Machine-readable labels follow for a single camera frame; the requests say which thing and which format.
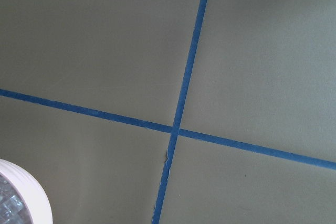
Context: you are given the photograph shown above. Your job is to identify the clear ice cubes pile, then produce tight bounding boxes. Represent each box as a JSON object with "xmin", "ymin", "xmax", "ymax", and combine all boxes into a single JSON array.
[{"xmin": 1, "ymin": 175, "xmax": 32, "ymax": 224}]

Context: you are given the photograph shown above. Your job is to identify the pink bowl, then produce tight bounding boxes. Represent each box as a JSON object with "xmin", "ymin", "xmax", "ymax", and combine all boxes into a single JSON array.
[{"xmin": 1, "ymin": 159, "xmax": 53, "ymax": 224}]

